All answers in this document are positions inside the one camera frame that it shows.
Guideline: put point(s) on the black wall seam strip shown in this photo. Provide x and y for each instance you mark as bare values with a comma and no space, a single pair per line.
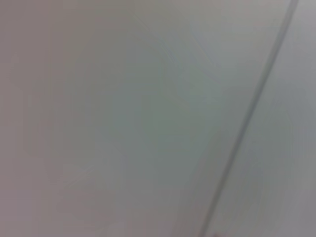
249,118

